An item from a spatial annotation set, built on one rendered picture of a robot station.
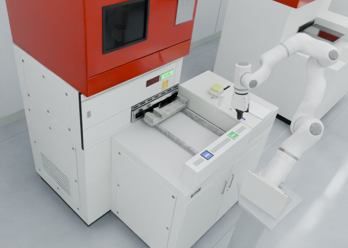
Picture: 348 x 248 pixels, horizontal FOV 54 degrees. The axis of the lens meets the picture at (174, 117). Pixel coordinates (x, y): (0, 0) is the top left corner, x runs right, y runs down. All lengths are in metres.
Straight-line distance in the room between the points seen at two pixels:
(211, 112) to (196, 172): 0.63
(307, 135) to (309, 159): 1.84
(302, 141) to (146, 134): 0.94
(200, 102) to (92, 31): 1.02
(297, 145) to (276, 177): 0.20
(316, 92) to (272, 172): 0.48
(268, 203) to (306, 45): 0.85
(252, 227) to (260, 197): 0.28
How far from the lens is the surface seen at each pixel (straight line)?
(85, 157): 2.12
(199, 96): 2.35
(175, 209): 2.03
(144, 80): 2.12
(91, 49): 1.67
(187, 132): 2.25
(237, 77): 1.86
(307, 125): 1.87
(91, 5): 1.59
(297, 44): 1.96
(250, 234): 2.17
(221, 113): 2.28
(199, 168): 1.84
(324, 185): 3.52
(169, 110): 2.32
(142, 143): 2.13
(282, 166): 1.90
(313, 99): 1.96
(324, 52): 1.94
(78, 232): 2.71
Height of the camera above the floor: 2.26
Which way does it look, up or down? 38 degrees down
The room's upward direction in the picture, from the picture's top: 9 degrees clockwise
